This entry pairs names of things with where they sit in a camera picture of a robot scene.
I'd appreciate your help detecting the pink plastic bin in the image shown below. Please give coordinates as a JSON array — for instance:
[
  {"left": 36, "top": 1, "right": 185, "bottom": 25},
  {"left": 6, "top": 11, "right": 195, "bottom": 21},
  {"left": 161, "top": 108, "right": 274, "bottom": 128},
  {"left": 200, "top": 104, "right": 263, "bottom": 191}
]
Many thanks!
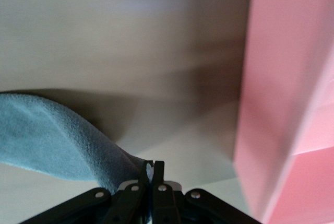
[{"left": 233, "top": 0, "right": 334, "bottom": 224}]

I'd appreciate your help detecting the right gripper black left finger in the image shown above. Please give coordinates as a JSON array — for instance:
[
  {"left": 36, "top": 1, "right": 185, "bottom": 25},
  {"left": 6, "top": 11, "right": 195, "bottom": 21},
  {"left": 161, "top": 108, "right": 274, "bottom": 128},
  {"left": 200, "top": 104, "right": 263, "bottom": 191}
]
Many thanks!
[{"left": 19, "top": 160, "right": 152, "bottom": 224}]

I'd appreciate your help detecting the large table cover sheet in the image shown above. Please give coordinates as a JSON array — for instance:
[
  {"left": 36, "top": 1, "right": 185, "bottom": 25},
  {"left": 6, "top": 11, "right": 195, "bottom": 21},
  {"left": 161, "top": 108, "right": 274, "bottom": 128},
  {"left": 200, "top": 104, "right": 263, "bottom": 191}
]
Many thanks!
[{"left": 0, "top": 0, "right": 253, "bottom": 224}]

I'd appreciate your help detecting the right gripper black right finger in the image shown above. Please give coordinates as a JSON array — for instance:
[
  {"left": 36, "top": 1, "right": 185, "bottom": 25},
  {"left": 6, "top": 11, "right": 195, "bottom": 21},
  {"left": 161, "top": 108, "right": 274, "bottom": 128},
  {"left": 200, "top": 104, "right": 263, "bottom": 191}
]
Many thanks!
[{"left": 151, "top": 160, "right": 263, "bottom": 224}]

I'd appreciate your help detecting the grey microfibre cloth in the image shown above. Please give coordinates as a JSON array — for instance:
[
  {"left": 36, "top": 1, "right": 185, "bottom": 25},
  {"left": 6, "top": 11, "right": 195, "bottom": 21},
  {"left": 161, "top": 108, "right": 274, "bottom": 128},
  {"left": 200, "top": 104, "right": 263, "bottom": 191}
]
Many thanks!
[{"left": 0, "top": 92, "right": 147, "bottom": 196}]

